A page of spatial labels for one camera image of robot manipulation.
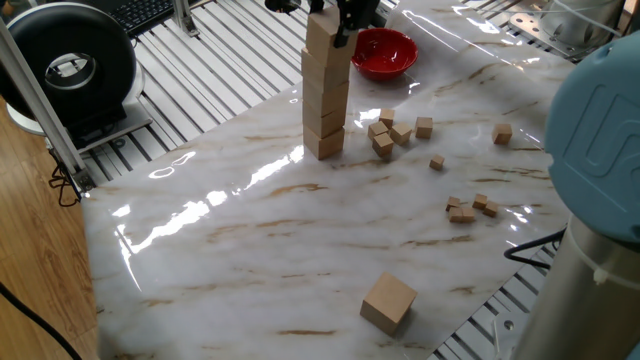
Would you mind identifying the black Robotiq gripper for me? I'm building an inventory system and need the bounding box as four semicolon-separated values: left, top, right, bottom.
308;0;382;50

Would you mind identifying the large wooden cube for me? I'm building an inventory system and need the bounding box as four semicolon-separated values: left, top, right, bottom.
359;271;418;337
302;79;350;117
302;102;347;140
300;47;351;92
303;124;345;161
305;5;359;69

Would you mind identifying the black round background object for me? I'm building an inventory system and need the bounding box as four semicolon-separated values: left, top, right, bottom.
264;0;302;14

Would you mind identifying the red glossy bowl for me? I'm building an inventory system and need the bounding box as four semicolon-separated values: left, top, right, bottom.
351;28;419;83

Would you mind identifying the black computer keyboard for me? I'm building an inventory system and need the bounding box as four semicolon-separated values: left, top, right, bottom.
74;0;201;37

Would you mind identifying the silver bolted metal plate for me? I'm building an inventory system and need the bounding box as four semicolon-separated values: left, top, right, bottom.
509;0;626;59

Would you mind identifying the white marble pattern board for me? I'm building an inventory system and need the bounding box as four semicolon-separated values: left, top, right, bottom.
81;0;576;360

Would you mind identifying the short aluminium bracket post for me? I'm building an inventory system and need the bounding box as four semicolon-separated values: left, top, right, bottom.
171;0;201;39

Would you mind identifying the black ring shaped device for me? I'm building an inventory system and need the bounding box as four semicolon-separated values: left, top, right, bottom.
0;2;154;151

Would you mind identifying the slanted aluminium frame post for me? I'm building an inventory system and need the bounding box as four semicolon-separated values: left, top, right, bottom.
0;19;97;194

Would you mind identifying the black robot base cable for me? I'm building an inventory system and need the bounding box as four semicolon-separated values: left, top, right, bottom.
503;227;567;271

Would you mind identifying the tangled black cable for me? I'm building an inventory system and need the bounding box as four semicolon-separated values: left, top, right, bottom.
48;149;81;207

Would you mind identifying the black floor cable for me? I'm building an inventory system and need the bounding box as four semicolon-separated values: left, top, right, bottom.
0;281;84;360

